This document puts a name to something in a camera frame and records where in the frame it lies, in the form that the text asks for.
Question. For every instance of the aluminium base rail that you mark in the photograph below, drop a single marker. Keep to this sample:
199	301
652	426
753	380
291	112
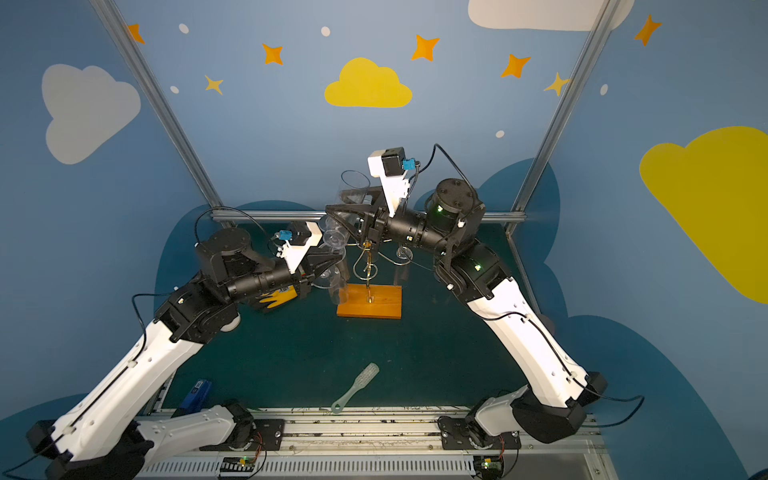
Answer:
387	443

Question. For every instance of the left aluminium post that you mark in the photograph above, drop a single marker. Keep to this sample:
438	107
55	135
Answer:
114	23

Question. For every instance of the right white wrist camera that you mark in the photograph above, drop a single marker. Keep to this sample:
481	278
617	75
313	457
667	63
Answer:
396	173

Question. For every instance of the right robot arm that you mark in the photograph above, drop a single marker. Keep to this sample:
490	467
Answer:
551	406

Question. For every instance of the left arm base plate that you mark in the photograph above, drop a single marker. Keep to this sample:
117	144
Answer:
261	435

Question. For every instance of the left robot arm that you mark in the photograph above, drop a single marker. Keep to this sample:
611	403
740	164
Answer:
101	438

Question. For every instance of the clear glass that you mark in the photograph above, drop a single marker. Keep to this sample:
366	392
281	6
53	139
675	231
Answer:
334	281
352	178
403	261
334	235

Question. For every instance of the orange wooden rack base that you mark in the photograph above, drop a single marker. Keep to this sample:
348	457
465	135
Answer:
374	302

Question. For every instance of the right aluminium post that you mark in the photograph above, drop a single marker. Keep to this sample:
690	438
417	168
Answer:
583	68

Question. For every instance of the yellow work glove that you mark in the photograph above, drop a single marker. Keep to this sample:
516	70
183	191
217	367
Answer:
276	298

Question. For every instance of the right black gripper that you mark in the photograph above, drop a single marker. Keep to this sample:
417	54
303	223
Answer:
374	219

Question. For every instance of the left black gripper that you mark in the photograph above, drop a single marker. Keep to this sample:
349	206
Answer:
308	272

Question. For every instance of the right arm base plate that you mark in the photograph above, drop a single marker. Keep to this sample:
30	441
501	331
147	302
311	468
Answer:
460	434

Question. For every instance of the aluminium post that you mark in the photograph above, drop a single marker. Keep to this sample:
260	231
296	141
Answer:
114	23
583	68

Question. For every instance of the back horizontal aluminium bar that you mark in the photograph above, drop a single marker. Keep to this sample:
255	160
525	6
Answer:
287	216

